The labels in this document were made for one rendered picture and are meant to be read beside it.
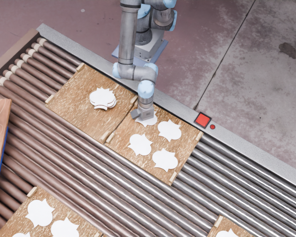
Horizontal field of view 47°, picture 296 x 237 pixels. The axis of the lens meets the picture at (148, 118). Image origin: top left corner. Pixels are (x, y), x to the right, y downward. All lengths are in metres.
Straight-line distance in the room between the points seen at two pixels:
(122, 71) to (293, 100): 1.97
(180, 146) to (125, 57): 0.55
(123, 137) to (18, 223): 0.66
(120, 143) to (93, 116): 0.22
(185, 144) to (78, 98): 0.65
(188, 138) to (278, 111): 1.48
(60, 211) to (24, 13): 2.49
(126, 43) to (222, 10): 2.21
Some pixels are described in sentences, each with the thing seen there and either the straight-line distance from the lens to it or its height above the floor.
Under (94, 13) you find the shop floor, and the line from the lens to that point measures 3.66.
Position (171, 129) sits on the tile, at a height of 0.95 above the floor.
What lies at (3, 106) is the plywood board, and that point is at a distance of 1.96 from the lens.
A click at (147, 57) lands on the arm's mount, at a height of 0.92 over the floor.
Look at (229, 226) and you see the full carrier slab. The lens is 1.76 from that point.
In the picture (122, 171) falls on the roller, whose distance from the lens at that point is 1.80.
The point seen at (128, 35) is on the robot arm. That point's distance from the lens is 1.64.
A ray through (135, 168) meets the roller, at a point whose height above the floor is 0.92.
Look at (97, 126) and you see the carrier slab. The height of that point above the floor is 0.94.
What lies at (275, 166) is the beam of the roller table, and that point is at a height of 0.91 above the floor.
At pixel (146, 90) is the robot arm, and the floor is 1.26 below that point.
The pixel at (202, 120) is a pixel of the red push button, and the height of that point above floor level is 0.93.
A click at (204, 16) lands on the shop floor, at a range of 3.66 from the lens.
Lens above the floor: 2.63
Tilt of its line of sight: 63 degrees down
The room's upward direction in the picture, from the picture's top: 1 degrees clockwise
